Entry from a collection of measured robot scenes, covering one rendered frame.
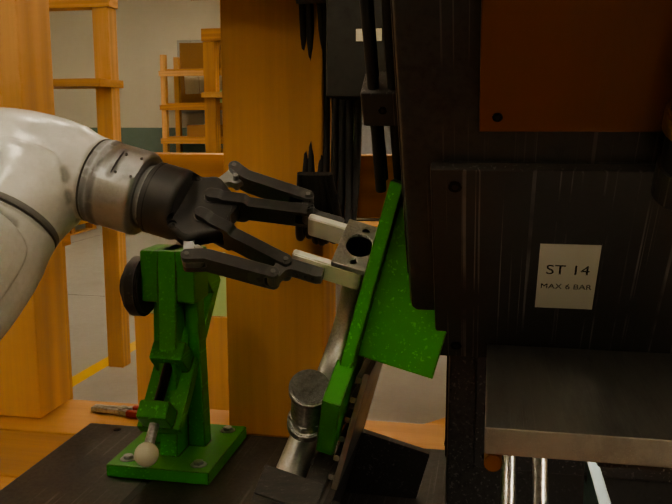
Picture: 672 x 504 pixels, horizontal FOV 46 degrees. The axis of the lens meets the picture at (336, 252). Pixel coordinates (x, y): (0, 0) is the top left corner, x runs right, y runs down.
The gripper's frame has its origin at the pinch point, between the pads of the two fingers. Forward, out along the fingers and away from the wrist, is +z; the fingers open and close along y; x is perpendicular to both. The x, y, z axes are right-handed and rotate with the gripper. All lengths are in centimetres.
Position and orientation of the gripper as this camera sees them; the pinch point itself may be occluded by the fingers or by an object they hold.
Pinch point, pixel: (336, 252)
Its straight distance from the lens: 80.0
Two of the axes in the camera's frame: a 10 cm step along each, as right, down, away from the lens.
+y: 3.2, -7.8, 5.4
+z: 9.5, 2.9, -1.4
